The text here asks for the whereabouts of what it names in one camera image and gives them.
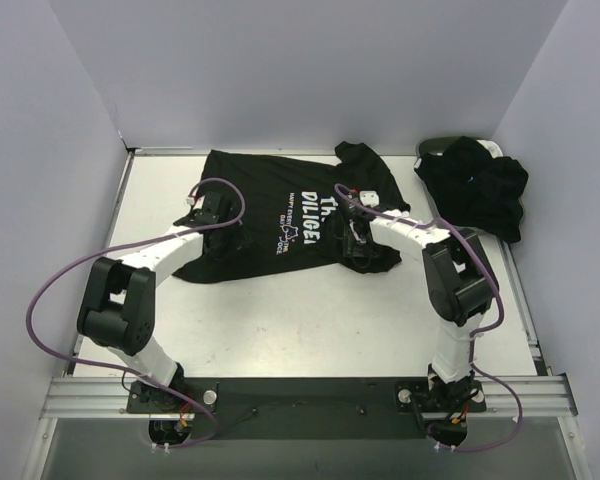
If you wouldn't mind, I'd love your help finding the black printed t shirt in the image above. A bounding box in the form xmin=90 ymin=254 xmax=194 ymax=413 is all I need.
xmin=174 ymin=142 xmax=410 ymax=284

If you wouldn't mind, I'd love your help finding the dark grey plastic basket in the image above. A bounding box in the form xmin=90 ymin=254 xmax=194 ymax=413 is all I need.
xmin=413 ymin=135 xmax=505 ymax=237

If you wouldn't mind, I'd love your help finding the black t shirt pile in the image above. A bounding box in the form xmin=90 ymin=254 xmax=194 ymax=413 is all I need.
xmin=415 ymin=136 xmax=529 ymax=244

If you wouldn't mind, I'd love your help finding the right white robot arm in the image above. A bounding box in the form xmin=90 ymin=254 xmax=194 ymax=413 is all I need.
xmin=340 ymin=191 xmax=504 ymax=385

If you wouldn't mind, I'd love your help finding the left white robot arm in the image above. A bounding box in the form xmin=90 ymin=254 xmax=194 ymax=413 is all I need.
xmin=77 ymin=191 xmax=246 ymax=412

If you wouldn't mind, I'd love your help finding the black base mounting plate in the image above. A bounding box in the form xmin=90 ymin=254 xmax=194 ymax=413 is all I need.
xmin=126 ymin=377 xmax=486 ymax=446

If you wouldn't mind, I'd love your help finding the white t shirt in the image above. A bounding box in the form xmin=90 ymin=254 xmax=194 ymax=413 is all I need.
xmin=478 ymin=140 xmax=503 ymax=158

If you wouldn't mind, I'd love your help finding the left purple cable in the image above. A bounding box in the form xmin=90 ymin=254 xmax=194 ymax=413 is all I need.
xmin=25 ymin=177 xmax=246 ymax=449

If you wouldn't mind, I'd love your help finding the purple cable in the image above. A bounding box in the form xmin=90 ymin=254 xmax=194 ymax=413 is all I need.
xmin=25 ymin=177 xmax=246 ymax=449
xmin=333 ymin=182 xmax=526 ymax=452

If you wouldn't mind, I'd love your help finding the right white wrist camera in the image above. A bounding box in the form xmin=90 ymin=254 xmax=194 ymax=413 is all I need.
xmin=358 ymin=190 xmax=380 ymax=208

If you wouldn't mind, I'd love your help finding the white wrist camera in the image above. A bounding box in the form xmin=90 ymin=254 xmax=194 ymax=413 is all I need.
xmin=186 ymin=195 xmax=205 ymax=208
xmin=358 ymin=190 xmax=380 ymax=208

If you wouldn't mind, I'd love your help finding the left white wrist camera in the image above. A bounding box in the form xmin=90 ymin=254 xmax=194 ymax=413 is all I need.
xmin=186 ymin=195 xmax=205 ymax=208

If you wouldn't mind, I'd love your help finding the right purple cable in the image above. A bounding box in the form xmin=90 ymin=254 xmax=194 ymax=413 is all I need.
xmin=333 ymin=182 xmax=526 ymax=452

